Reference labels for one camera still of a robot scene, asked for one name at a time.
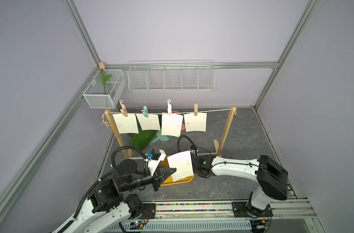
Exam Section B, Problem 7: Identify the yellow plastic tray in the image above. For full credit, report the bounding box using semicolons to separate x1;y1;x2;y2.
160;157;194;186

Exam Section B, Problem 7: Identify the pink watering can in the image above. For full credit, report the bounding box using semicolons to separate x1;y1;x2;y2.
172;110;186;131

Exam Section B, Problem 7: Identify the white mesh basket small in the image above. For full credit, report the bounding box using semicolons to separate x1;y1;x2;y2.
83;69;126;109

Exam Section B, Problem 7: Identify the green dustpan brush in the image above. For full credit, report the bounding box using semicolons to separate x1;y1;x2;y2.
149;131;171;145

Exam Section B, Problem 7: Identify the pink artificial tulip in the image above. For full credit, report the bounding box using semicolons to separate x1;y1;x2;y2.
99;62;112;95

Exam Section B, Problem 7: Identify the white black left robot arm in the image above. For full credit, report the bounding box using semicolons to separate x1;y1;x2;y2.
55;159;177;233

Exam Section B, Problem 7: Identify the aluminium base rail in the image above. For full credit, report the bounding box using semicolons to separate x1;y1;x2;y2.
108;199;325;233

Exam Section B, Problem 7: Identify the green clothespin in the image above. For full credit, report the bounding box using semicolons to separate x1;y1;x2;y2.
142;106;149;117

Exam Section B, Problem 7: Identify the beige clothespin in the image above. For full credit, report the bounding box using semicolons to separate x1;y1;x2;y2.
193;104;198;116
119;100;128;117

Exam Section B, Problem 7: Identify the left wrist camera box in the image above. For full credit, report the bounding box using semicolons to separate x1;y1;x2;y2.
147;149;166;176

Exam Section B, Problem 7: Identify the white wire basket long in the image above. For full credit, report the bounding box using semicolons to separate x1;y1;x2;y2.
128;60;216;92

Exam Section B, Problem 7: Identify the black corrugated right cable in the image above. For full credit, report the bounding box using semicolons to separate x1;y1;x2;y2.
176;134;198;156

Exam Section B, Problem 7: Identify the white hook clothespin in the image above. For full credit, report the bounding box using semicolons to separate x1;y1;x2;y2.
167;100;172;116

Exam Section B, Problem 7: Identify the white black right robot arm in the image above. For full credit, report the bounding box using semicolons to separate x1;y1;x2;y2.
191;153;289;219

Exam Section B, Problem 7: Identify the postcard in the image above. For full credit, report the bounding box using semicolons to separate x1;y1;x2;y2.
136;114;161;131
183;113;207;132
167;150;193;181
161;113;183;137
113;114;139;134

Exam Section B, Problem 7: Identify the twine string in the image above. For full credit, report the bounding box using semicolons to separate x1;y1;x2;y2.
109;108;232;115

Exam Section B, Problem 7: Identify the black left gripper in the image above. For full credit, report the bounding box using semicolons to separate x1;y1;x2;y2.
122;163;177;191

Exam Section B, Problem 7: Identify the green artificial grass mat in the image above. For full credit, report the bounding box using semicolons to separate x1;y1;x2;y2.
128;119;159;150

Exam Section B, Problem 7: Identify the wooden drying rack frame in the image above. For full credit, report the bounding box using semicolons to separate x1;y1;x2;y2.
101;105;237;156

